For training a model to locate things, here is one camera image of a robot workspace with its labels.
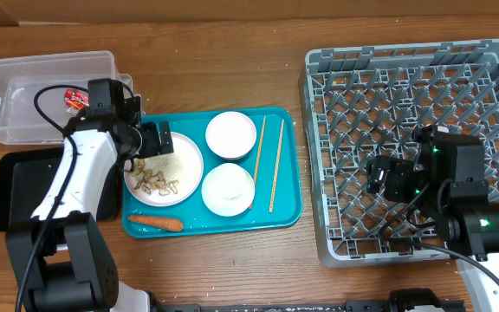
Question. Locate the white round plate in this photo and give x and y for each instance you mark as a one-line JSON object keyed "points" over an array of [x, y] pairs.
{"points": [[181, 144]]}

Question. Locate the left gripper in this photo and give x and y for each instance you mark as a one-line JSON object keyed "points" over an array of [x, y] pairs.
{"points": [[151, 146]]}

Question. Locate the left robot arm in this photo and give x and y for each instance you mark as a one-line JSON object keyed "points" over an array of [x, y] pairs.
{"points": [[60, 259]]}

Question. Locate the red snack wrapper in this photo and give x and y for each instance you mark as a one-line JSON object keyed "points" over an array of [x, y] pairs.
{"points": [[75, 99]]}

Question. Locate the clear plastic bin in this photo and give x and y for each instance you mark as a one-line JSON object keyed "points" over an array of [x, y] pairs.
{"points": [[22, 77]]}

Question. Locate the orange carrot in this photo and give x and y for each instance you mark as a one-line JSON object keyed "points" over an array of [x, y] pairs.
{"points": [[167, 224]]}

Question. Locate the grey dishwasher rack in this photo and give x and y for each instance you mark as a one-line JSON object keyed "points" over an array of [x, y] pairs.
{"points": [[361, 102]]}

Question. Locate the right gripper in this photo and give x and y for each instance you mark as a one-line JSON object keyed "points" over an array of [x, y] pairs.
{"points": [[400, 175]]}

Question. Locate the black plastic tray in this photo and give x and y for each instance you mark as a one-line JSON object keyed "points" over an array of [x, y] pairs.
{"points": [[25, 178]]}

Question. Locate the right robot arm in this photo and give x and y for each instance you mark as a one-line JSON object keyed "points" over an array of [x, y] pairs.
{"points": [[446, 184]]}

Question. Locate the wooden chopstick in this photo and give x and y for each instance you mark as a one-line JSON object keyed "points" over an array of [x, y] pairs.
{"points": [[258, 158], [277, 163]]}

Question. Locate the peanut shells pile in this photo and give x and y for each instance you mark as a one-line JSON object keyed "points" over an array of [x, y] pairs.
{"points": [[154, 175]]}

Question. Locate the teal serving tray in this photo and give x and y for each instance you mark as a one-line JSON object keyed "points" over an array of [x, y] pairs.
{"points": [[199, 220]]}

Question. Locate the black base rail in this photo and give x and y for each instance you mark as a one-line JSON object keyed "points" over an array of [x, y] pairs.
{"points": [[350, 306]]}

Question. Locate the rice pile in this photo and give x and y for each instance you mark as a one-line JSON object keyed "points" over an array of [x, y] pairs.
{"points": [[178, 166]]}

